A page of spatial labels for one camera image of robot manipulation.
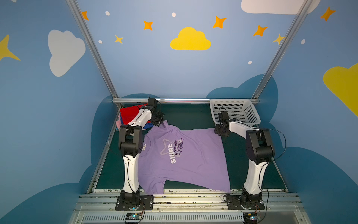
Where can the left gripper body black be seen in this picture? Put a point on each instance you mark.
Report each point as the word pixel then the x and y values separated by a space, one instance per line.
pixel 158 117

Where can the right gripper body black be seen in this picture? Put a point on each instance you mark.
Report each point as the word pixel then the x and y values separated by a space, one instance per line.
pixel 219 128

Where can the white plastic laundry basket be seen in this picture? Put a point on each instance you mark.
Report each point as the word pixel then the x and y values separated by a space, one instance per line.
pixel 239 109

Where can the purple t shirt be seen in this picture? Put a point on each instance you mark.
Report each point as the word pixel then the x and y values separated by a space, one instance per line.
pixel 190 156

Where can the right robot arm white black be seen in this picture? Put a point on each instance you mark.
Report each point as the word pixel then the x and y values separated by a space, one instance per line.
pixel 259 150

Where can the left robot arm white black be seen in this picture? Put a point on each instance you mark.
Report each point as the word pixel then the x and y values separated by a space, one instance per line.
pixel 130 144

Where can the folded red t shirt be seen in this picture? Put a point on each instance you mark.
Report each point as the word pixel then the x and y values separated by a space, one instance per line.
pixel 127 114

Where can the folded pink t shirt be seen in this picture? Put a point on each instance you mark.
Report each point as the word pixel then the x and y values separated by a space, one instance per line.
pixel 118 122

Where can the rear horizontal aluminium bar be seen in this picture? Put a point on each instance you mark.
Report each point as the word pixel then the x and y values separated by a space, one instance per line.
pixel 168 100

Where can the right controller circuit board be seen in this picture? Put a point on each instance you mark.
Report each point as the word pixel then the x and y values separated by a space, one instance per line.
pixel 250 218

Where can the controller circuit board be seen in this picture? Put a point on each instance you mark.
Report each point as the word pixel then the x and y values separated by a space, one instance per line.
pixel 250 218
pixel 133 217

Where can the left controller circuit board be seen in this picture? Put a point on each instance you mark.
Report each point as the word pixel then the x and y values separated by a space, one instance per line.
pixel 133 217

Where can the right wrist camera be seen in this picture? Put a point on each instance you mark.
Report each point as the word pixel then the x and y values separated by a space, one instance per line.
pixel 223 117

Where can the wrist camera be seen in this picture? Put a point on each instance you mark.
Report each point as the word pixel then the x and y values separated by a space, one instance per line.
pixel 223 117
pixel 152 104

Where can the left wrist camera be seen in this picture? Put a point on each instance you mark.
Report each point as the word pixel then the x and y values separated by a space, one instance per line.
pixel 152 104

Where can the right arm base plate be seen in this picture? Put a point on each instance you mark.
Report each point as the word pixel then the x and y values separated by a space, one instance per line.
pixel 233 203

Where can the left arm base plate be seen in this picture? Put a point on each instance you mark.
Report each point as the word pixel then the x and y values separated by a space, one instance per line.
pixel 145 202

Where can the right slanted aluminium post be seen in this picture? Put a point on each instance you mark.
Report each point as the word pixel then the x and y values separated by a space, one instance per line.
pixel 293 29

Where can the slanted aluminium post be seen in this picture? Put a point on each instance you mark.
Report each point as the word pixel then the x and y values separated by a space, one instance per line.
pixel 77 14
pixel 293 29

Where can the left slanted aluminium post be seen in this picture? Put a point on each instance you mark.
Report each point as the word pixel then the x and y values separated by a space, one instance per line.
pixel 77 14

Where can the aluminium rail base frame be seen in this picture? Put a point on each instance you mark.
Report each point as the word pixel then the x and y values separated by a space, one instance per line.
pixel 189 206

